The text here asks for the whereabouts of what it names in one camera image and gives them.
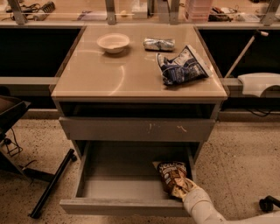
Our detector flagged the brown tortilla chip bag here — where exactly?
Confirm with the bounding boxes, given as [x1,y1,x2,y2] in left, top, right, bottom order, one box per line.
[153,161,187,199]

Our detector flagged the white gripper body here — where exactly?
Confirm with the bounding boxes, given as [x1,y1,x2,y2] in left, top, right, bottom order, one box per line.
[183,188,216,222]

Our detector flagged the silver crushed can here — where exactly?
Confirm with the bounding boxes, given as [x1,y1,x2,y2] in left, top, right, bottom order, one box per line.
[143,38,175,52]

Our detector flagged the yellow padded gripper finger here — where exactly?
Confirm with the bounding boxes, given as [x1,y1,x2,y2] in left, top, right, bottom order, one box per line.
[171,178,199,200]

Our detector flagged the grey upper drawer front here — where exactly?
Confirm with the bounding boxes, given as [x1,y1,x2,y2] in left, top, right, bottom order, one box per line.
[59,116,215,142]

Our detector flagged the open grey lower drawer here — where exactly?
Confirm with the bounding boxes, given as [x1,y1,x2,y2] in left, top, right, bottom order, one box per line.
[60,141,196,217]

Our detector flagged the grey drawer cabinet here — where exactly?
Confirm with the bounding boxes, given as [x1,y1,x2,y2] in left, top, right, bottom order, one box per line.
[52,24,228,157]

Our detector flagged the blue crumpled chip bag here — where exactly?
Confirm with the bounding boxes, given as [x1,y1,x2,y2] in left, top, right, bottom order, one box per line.
[157,45,212,86]

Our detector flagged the black chair base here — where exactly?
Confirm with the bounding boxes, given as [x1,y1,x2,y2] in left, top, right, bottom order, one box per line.
[0,94,78,220]

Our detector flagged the white stick black tip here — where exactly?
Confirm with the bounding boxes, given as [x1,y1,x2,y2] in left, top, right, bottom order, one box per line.
[224,30,269,78]

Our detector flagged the pink plastic storage box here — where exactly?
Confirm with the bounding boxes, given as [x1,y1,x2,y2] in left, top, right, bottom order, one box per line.
[185,0,214,22]

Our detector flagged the black caster wheel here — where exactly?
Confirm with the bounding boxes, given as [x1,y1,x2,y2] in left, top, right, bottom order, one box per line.
[259,195,280,213]

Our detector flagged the white paper bowl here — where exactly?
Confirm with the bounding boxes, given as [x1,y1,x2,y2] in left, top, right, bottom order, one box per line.
[96,33,130,53]

